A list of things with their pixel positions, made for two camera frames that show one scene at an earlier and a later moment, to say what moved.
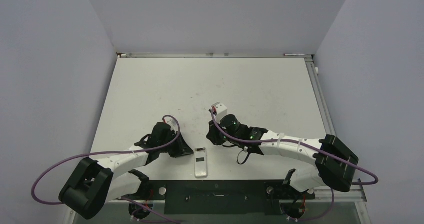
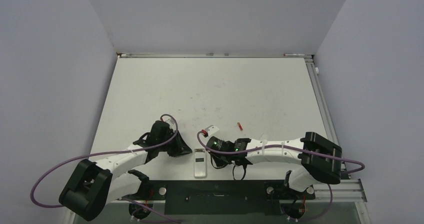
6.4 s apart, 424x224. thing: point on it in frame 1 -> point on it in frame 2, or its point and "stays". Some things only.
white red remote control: (200, 162) stays
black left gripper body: (171, 149) stays
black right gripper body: (219, 139) -> (220, 160)
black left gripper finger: (182, 148) stays
